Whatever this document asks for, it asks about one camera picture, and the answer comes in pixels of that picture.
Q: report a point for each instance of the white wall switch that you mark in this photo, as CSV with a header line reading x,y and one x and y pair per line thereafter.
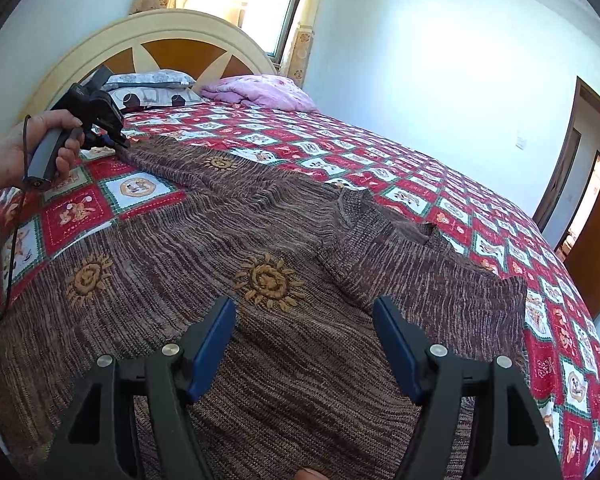
x,y
521,142

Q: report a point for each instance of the window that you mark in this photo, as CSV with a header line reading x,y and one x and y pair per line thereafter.
x,y
270,10

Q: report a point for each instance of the brown wooden door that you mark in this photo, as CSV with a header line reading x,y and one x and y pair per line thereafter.
x,y
597,250

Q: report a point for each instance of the grey floral pillow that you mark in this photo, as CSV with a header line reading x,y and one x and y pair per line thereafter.
x,y
150,77

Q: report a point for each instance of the red printed blanket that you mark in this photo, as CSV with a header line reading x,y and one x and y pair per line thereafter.
x,y
380,160

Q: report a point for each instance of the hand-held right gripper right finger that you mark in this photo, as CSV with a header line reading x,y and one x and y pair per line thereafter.
x,y
397,355

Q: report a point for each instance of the pink quilt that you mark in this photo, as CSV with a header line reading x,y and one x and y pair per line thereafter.
x,y
265,90

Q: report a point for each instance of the white dark-printed pillow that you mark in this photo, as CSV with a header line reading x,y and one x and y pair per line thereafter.
x,y
155,96

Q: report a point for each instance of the person's left hand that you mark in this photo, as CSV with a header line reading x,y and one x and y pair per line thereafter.
x,y
15,150

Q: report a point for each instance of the cream wooden headboard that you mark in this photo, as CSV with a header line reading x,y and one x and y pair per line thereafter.
x,y
180,25

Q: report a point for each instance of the brown knit sweater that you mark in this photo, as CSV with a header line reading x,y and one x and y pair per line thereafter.
x,y
280,240

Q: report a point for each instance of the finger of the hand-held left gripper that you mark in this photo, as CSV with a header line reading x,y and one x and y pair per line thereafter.
x,y
114,141

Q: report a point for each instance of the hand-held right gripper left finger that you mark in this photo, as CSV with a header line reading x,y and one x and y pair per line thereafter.
x,y
215,345

